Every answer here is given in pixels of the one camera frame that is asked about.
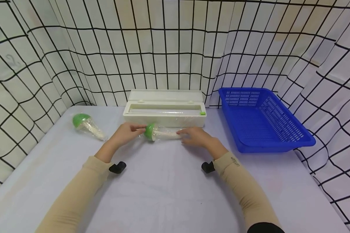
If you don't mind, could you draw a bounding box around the person's right forearm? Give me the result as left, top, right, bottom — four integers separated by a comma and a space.
205, 142, 285, 233

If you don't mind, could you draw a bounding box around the person's right hand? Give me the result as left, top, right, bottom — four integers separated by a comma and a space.
176, 127, 220, 150

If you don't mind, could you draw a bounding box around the black wrist band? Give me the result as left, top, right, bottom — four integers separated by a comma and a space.
201, 161, 216, 174
109, 161, 127, 174

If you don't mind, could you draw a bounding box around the green-capped toy mushroom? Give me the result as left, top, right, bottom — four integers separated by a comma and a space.
72, 113, 108, 141
139, 123, 190, 142

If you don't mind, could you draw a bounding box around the person's left forearm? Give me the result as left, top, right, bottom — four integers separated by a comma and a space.
35, 142, 117, 233

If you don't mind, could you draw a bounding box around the white cling film dispenser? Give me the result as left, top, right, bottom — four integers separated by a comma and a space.
122, 89, 207, 128

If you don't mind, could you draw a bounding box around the person's left hand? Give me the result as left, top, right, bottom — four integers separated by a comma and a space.
108, 122, 146, 151

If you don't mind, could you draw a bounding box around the blue plastic basket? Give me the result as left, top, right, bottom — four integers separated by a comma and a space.
218, 87, 316, 153

